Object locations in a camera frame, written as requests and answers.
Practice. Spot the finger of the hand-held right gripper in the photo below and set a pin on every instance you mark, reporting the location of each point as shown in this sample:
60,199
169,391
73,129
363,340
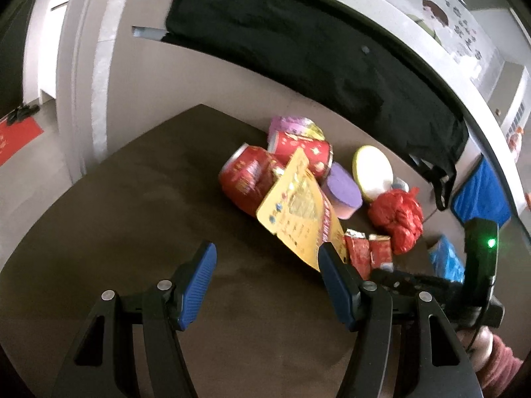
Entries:
404,282

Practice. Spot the person's right hand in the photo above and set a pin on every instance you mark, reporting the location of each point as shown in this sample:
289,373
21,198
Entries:
481,350

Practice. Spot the small red carton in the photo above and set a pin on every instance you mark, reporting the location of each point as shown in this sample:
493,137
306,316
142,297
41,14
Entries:
381,253

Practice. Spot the purple round tub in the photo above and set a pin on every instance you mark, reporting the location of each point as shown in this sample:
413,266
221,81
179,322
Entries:
342,190

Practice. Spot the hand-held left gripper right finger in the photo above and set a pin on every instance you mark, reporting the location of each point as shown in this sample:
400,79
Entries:
337,290

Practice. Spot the black hanging cloth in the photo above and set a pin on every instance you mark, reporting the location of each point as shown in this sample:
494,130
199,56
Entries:
315,54

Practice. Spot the yellow-rimmed white round lid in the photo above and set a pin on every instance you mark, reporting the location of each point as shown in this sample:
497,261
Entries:
372,172

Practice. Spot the wall poster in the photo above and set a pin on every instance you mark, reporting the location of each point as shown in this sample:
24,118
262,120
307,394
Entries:
448,16

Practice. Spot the small red packets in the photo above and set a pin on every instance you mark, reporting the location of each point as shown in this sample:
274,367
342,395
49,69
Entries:
359,253

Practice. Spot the dented red drink can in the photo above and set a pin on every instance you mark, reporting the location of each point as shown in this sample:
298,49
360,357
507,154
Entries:
244,174

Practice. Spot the black shoes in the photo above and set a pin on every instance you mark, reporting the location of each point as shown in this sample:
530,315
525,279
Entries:
23,112

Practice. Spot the blue plastic bag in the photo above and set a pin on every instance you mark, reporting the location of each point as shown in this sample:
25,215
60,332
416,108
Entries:
447,259

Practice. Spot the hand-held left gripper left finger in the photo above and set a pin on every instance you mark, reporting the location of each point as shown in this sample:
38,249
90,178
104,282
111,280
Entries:
198,286

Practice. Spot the yellow snack packet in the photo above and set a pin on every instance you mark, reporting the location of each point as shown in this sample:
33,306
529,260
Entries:
296,211

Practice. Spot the crumpled red plastic bag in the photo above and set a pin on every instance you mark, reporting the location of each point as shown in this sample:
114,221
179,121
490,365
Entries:
396,219

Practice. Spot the white wall vent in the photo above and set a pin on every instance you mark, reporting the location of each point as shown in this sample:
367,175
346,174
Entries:
516,118

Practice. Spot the blue cloth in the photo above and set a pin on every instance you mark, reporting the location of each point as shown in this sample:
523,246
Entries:
481,197

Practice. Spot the orange figurine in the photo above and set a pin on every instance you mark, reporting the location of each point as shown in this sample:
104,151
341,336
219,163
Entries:
515,143

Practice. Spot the purple-yellow snack bag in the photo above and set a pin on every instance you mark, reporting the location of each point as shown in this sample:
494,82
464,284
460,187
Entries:
294,124

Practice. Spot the red floor mat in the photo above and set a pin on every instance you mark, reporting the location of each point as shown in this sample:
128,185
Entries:
14,139

